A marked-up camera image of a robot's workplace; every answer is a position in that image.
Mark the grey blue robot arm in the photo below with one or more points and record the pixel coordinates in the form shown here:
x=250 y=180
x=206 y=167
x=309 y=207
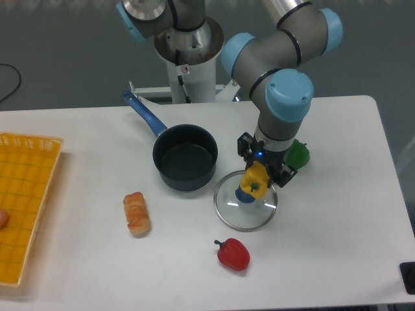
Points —
x=267 y=69

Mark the dark pot with blue handle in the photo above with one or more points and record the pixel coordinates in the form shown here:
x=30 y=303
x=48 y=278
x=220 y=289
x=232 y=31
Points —
x=185 y=154

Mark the black table edge socket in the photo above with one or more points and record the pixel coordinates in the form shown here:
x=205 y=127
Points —
x=407 y=270

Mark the braided bread loaf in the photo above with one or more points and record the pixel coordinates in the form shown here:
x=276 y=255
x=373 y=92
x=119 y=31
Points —
x=137 y=217

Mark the orange object in basket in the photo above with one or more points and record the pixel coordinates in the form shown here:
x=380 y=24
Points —
x=3 y=217

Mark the glass lid with blue knob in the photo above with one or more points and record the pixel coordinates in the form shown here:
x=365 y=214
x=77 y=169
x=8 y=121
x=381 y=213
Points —
x=239 y=210

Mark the green bell pepper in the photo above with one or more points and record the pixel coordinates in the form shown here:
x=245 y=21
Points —
x=298 y=155

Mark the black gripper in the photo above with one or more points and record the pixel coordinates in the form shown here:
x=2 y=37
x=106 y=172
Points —
x=269 y=153

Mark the yellow bell pepper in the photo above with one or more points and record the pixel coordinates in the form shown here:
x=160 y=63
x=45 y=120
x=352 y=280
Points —
x=255 y=181

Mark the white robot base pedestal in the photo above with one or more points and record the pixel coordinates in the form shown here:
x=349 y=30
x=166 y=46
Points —
x=191 y=63

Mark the red bell pepper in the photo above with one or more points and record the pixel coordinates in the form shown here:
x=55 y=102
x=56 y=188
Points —
x=233 y=254

